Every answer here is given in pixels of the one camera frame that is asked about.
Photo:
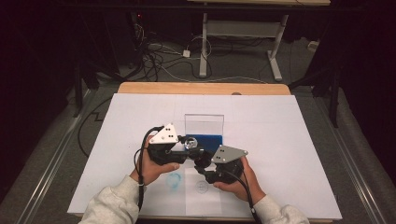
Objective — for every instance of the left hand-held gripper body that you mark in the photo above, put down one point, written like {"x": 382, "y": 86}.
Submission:
{"x": 163, "y": 137}

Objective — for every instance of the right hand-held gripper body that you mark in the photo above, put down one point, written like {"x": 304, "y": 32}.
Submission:
{"x": 227, "y": 154}

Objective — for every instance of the crystal knob stamp black base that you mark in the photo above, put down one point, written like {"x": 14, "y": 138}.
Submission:
{"x": 190, "y": 143}

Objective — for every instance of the blue ink pad clear case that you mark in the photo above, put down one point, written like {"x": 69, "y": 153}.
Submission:
{"x": 211, "y": 141}

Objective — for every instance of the person's left hand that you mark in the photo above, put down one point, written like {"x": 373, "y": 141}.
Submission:
{"x": 152, "y": 172}

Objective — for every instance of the person's right hand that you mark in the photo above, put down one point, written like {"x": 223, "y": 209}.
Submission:
{"x": 246, "y": 186}

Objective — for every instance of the white paper card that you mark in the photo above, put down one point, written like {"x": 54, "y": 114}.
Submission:
{"x": 202, "y": 200}

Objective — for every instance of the large white table cover sheet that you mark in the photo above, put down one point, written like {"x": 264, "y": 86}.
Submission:
{"x": 264, "y": 124}

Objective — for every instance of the wooden table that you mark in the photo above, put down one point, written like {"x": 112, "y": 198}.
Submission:
{"x": 202, "y": 88}

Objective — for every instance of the small white power adapter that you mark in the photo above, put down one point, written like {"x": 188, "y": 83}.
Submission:
{"x": 186, "y": 53}

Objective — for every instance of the black metal stand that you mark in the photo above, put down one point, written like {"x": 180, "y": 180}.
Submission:
{"x": 334, "y": 102}
{"x": 77, "y": 93}

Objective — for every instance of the white power strip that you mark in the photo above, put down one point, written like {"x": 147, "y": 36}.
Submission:
{"x": 313, "y": 45}

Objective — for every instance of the white metal desk frame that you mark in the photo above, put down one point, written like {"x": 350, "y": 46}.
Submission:
{"x": 204, "y": 46}

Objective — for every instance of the metal floor rail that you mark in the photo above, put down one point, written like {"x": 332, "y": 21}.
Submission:
{"x": 351, "y": 168}
{"x": 53, "y": 161}

